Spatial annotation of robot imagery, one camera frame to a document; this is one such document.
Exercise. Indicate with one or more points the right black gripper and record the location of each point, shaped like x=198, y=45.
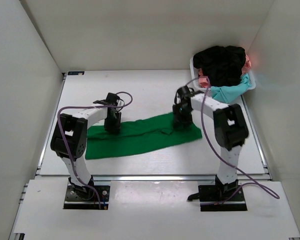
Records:
x=185, y=121

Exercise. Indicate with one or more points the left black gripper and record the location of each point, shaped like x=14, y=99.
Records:
x=109, y=128

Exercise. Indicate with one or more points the green t shirt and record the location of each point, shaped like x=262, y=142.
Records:
x=138, y=137

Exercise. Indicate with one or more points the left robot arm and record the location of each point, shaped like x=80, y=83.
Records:
x=69, y=140

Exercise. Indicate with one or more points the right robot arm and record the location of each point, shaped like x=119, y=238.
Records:
x=230, y=130

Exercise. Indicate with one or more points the pink t shirt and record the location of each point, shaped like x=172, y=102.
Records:
x=203, y=79

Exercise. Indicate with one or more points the white plastic basket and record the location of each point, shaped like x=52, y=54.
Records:
x=194, y=76

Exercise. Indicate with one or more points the teal t shirt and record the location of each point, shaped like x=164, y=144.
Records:
x=227, y=94

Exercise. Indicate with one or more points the black t shirt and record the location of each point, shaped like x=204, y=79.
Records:
x=222, y=65

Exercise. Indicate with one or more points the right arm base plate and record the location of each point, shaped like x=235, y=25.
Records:
x=220, y=197

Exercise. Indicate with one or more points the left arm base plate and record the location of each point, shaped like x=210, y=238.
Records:
x=78, y=200

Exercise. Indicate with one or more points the aluminium table rail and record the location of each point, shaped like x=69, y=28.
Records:
x=153, y=178

